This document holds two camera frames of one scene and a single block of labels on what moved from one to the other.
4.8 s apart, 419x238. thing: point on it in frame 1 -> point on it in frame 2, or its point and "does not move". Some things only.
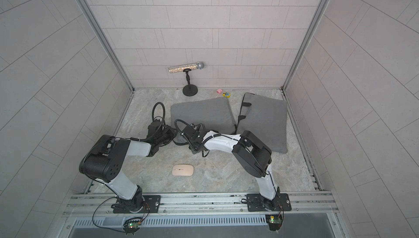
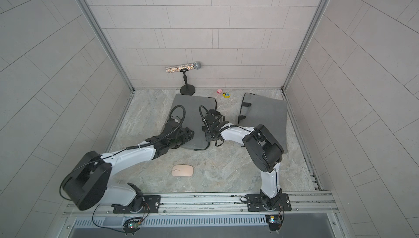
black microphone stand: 189,90 does not move
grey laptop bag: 266,118 does not move
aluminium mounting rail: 97,207 does not move
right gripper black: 191,144 -> 208,134
